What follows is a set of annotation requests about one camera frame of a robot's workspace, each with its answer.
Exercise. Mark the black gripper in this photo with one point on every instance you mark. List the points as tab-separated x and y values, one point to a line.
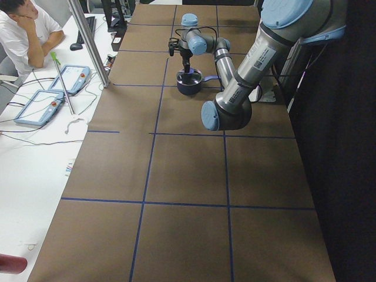
185	54

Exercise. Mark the dark blue saucepan purple handle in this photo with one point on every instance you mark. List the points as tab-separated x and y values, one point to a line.
192	90

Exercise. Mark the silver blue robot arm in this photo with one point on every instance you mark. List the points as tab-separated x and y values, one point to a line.
282	24

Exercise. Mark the black monitor stand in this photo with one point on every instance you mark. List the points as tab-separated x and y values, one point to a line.
117	14

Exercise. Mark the black keyboard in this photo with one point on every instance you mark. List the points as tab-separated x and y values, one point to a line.
91	22

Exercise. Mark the black computer mouse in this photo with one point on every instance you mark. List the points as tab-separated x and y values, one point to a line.
76	46

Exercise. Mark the far blue teach pendant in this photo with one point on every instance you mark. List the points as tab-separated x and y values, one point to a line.
75	78

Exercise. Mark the blue teach pendant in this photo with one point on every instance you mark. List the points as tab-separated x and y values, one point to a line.
40	109
75	78

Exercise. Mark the thin metal rod green tip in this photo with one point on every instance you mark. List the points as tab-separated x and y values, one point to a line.
57	64

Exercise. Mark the near blue teach pendant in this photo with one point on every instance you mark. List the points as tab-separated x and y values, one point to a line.
40	109

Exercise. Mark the person in white shirt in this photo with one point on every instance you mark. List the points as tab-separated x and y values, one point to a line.
28	34

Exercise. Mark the red cylinder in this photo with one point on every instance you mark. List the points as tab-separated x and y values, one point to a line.
13	264

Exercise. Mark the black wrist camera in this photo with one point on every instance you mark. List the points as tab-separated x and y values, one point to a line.
173	46

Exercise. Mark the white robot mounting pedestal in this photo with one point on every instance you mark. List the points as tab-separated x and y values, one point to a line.
264	91

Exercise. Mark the silver aluminium frame post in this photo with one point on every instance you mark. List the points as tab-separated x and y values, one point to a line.
80	20

